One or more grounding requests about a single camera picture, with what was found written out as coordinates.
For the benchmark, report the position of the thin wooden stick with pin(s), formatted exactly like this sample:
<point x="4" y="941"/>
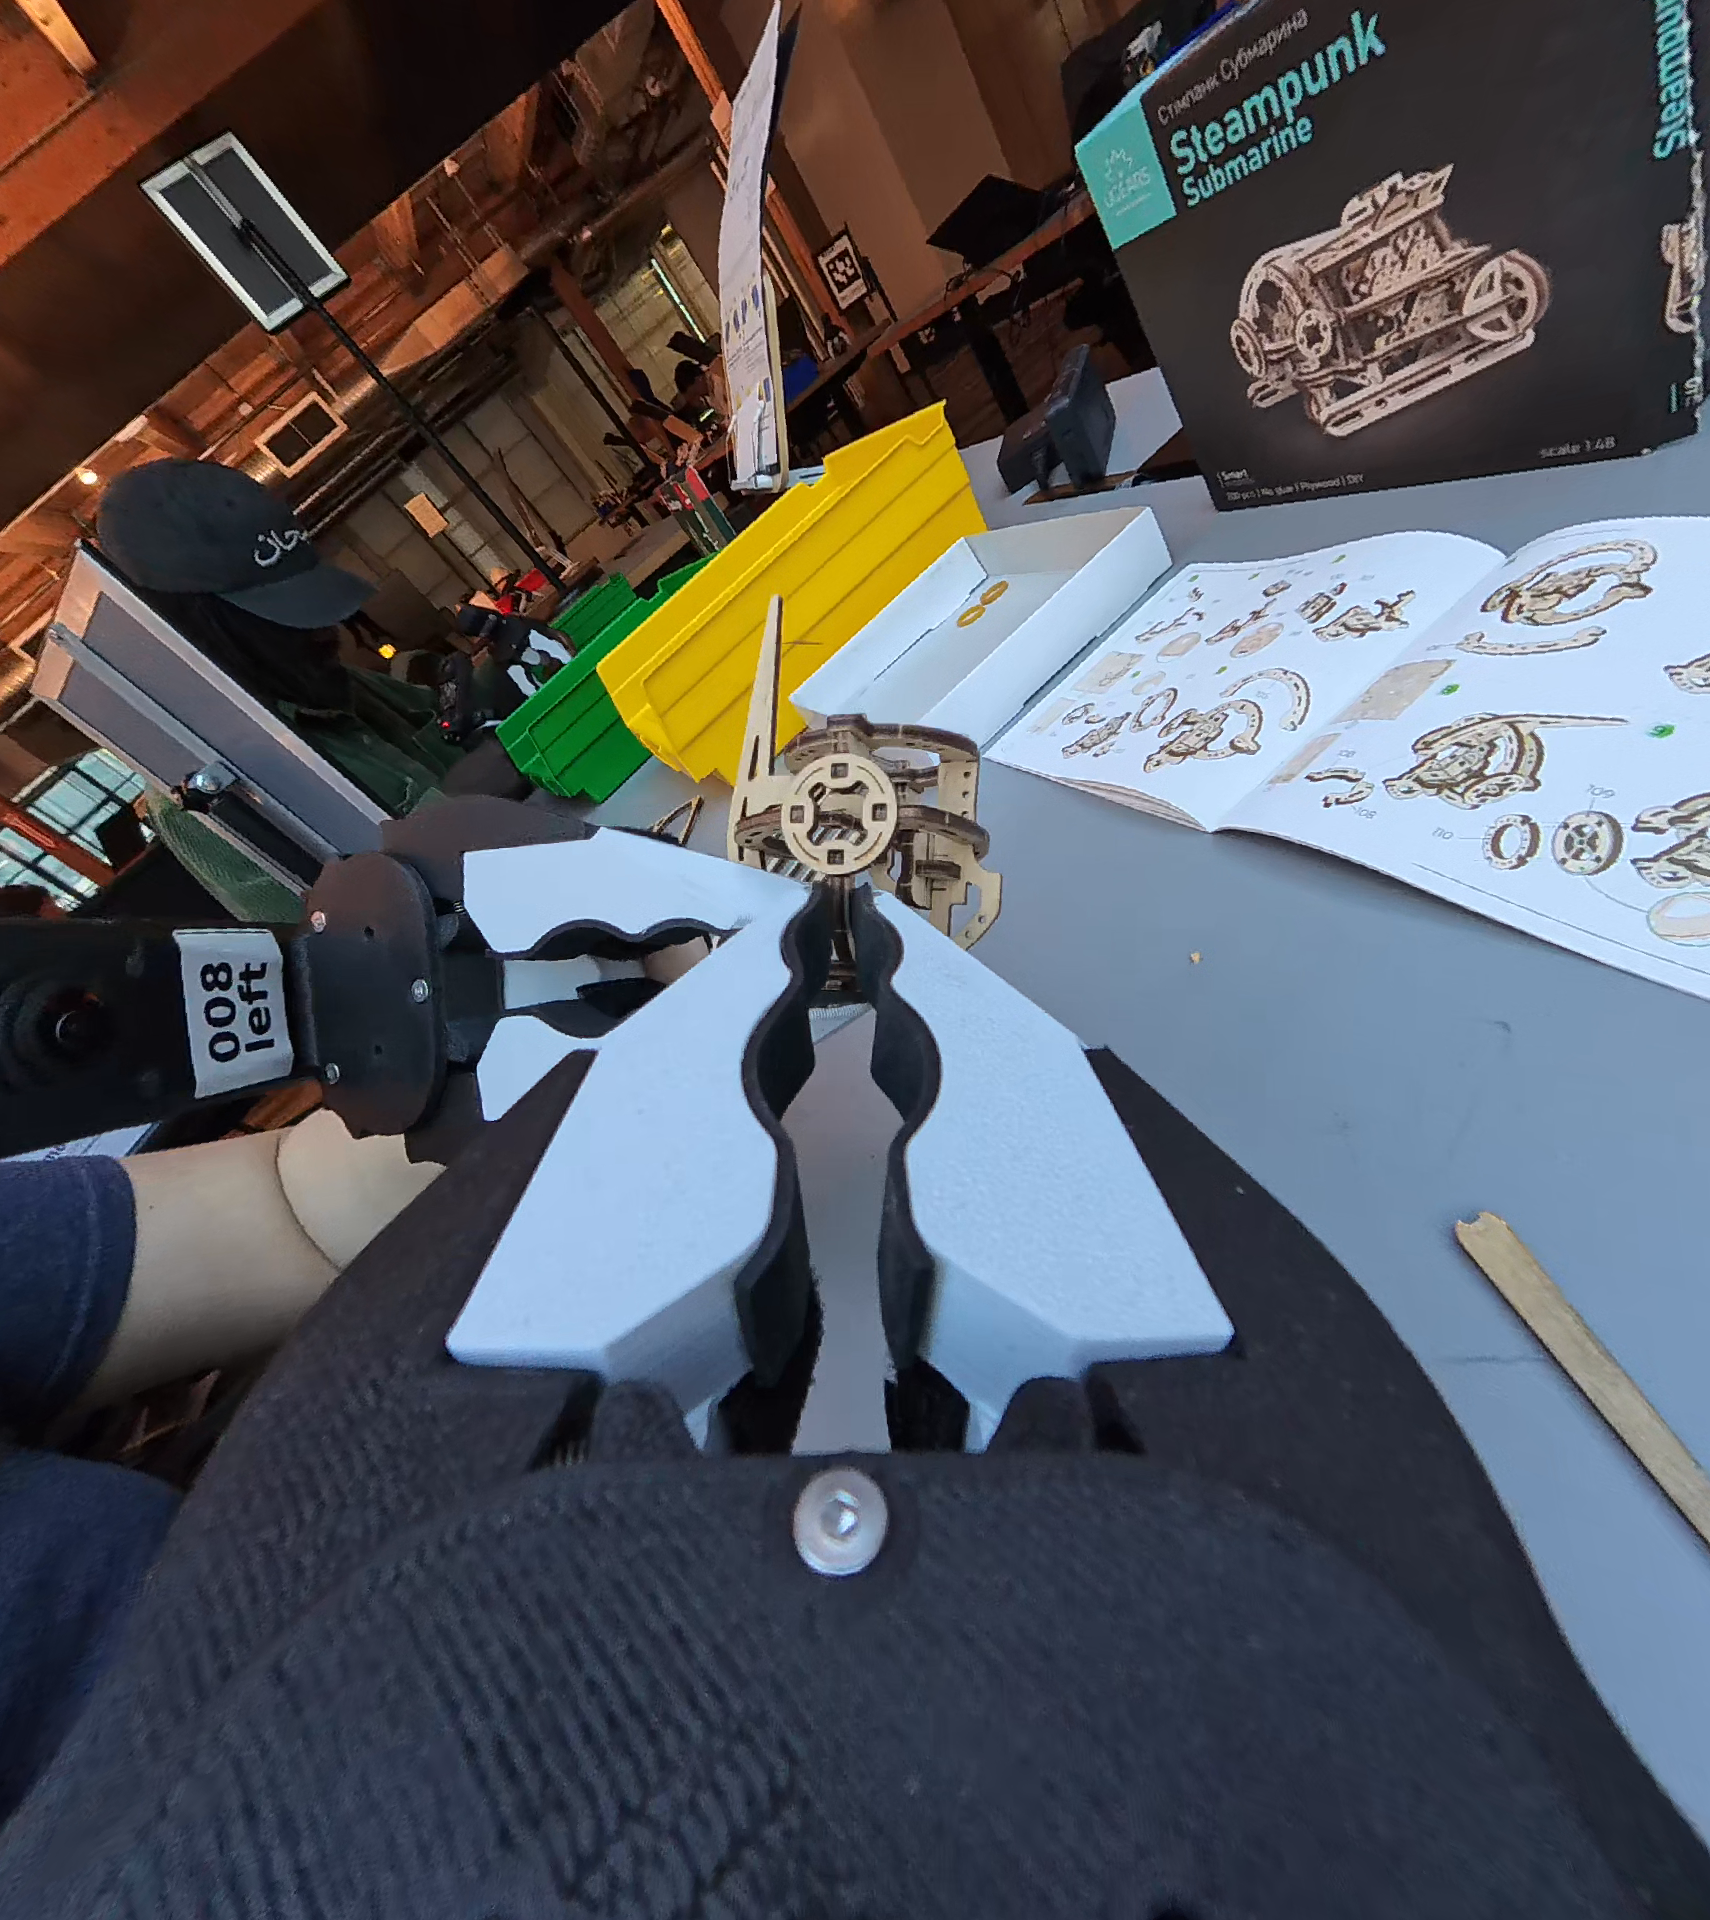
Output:
<point x="1621" y="1411"/>

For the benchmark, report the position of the black square panel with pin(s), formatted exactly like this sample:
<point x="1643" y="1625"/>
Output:
<point x="999" y="223"/>

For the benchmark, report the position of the light panel on stand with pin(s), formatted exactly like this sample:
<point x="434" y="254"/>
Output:
<point x="240" y="225"/>

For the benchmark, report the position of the green plastic bin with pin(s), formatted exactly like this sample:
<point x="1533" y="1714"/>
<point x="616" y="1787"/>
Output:
<point x="570" y="734"/>
<point x="593" y="609"/>

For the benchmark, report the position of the black model kit box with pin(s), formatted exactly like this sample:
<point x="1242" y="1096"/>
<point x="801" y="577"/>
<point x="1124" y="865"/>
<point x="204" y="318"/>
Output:
<point x="1184" y="390"/>

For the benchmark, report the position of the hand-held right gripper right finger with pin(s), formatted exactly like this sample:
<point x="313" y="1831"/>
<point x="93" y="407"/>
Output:
<point x="1064" y="1200"/>

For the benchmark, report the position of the grey metal frame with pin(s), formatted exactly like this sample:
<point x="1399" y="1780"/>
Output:
<point x="150" y="661"/>

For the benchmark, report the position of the person's left hand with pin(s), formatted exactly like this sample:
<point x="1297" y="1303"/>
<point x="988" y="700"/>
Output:
<point x="345" y="1192"/>

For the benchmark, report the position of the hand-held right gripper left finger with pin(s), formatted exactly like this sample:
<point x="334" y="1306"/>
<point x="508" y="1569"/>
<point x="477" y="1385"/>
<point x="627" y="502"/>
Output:
<point x="615" y="1200"/>

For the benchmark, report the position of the background document stand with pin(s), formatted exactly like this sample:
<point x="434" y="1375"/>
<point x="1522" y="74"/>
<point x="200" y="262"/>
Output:
<point x="751" y="225"/>

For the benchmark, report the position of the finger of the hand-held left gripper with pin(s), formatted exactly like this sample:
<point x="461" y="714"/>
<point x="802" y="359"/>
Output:
<point x="601" y="885"/>
<point x="532" y="1073"/>

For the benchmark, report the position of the black electronic device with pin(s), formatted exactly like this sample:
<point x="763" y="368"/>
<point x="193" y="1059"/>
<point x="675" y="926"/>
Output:
<point x="1073" y="429"/>

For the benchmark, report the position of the square marker sign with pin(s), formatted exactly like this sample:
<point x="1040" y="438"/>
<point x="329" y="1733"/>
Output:
<point x="848" y="266"/>

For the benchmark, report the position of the open instruction booklet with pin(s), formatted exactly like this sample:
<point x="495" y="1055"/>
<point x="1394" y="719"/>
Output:
<point x="1244" y="811"/>

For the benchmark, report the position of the person's left forearm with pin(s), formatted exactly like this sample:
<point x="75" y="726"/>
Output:
<point x="180" y="1274"/>

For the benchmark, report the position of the white cardboard tray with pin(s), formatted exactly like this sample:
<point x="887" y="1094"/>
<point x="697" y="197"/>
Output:
<point x="1081" y="585"/>

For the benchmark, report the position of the small wooden model assembly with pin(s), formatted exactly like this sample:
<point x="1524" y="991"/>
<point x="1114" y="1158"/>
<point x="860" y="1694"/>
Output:
<point x="962" y="751"/>

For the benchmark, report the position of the yellow plastic bin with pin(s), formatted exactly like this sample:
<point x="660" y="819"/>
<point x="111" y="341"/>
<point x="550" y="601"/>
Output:
<point x="794" y="601"/>

